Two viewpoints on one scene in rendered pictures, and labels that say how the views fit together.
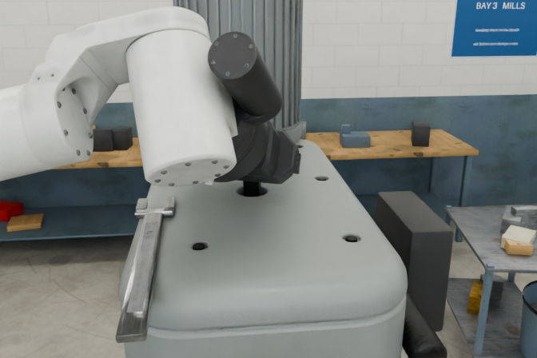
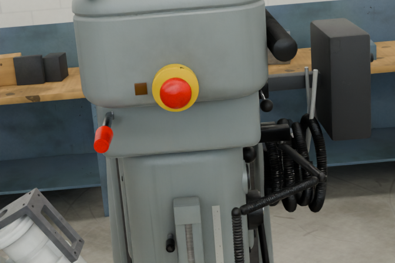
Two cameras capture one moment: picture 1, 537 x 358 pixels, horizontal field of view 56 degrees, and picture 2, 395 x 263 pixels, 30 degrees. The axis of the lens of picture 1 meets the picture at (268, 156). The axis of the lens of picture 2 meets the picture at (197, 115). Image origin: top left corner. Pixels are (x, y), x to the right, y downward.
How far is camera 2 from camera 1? 0.60 m
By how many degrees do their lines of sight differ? 5
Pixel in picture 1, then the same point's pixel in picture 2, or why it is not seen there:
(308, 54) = not seen: outside the picture
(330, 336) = (206, 19)
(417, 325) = (280, 34)
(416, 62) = not seen: outside the picture
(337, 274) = not seen: outside the picture
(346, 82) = not seen: outside the picture
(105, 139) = (33, 68)
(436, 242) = (354, 46)
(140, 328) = not seen: outside the picture
